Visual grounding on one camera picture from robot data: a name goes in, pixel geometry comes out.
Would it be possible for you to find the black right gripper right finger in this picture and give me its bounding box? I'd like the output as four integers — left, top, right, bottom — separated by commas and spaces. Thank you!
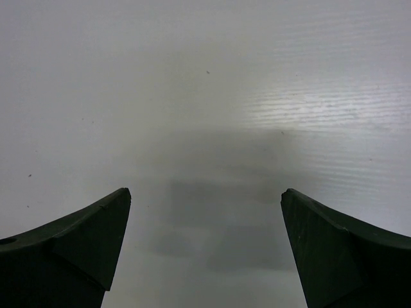
281, 189, 410, 308

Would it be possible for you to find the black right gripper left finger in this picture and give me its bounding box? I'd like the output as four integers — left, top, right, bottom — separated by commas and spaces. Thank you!
1, 188, 131, 307

